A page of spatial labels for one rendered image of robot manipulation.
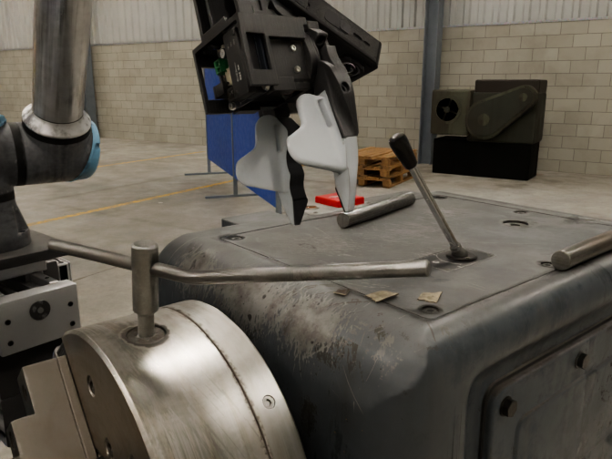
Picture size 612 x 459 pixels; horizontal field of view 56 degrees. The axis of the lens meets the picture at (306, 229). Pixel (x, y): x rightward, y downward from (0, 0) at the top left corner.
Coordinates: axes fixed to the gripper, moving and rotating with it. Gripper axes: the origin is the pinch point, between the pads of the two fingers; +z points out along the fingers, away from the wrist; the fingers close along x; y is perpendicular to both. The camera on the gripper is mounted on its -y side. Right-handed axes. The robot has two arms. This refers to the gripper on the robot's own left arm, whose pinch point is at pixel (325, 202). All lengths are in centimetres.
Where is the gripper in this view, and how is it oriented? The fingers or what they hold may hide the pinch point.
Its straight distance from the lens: 46.4
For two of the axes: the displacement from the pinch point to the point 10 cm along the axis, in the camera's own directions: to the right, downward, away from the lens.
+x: 6.0, -1.4, -7.9
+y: -7.7, 1.6, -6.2
